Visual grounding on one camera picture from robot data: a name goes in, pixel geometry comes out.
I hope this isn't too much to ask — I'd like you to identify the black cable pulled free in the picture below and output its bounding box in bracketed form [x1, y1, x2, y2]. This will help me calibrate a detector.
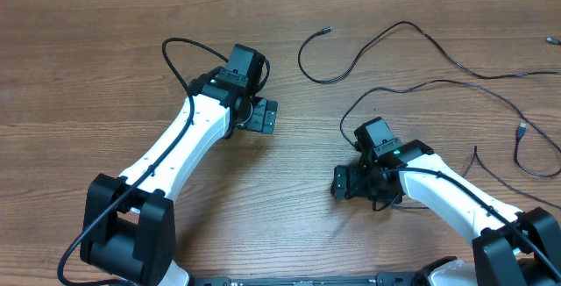
[339, 78, 561, 155]
[296, 20, 560, 85]

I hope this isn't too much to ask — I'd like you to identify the black cable bundle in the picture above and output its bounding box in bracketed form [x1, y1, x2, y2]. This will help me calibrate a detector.
[394, 145, 561, 211]

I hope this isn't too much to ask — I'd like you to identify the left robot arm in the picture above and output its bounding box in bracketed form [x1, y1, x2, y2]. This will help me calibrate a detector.
[57, 44, 278, 285]

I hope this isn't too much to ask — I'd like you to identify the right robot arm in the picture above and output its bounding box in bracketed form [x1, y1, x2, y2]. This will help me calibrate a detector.
[330, 118, 560, 286]

